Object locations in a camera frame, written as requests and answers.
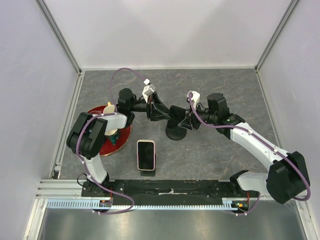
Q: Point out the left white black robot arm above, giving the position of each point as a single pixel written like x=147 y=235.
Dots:
x=88 y=133

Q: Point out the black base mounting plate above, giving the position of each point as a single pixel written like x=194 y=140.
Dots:
x=156 y=187

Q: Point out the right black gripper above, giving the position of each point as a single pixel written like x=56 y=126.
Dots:
x=186 y=123

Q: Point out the green mug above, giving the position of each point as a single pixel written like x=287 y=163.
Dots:
x=114 y=138

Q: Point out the black round-base phone holder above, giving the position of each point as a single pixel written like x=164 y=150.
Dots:
x=176 y=133

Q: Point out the black smartphone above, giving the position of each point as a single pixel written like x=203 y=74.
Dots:
x=177 y=115

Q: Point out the aluminium frame post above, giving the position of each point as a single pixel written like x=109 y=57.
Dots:
x=277 y=32
x=58 y=34

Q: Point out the slotted cable duct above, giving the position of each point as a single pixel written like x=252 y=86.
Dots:
x=90 y=204

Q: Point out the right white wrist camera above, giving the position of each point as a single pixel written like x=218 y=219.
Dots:
x=195 y=98

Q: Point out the pink-case smartphone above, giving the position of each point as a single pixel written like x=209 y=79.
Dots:
x=146 y=155

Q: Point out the front aluminium rail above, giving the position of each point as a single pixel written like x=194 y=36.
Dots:
x=59 y=188

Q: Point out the right aluminium frame post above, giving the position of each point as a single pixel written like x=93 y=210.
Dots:
x=277 y=32

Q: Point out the left aluminium frame post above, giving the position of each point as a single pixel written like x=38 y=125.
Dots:
x=58 y=34

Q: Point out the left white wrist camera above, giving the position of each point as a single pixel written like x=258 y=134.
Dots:
x=148 y=90

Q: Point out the red round tray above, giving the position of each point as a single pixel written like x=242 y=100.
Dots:
x=124 y=133

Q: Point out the yellow cup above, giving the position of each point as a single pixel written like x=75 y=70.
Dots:
x=109 y=109

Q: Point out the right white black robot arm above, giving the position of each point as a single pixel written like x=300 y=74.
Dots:
x=287 y=175

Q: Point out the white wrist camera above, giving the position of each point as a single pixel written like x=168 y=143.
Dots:
x=148 y=90
x=195 y=98

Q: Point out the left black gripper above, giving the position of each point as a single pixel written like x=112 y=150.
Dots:
x=153 y=113

